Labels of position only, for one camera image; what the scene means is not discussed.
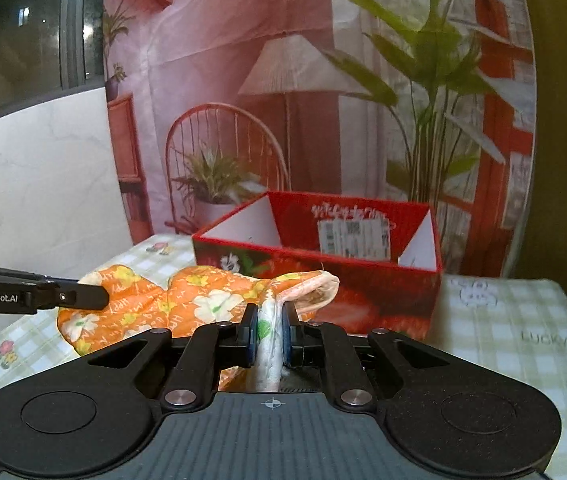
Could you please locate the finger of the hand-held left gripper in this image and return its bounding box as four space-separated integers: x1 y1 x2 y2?
54 281 111 311

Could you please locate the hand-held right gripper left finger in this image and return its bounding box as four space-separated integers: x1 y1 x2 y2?
80 304 260 411

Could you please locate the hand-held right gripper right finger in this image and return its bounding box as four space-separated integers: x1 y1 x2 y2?
280 301 457 408

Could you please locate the orange floral cloth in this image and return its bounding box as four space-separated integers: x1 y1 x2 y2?
57 265 340 393

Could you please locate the red strawberry print cardboard box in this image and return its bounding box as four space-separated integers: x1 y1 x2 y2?
192 190 444 348

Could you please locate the green checkered tablecloth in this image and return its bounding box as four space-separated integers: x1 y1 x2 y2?
0 232 567 461

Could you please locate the dark window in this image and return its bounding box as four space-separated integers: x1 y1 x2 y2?
0 0 107 122

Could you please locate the printed room scene backdrop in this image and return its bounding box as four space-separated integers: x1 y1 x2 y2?
103 0 537 277

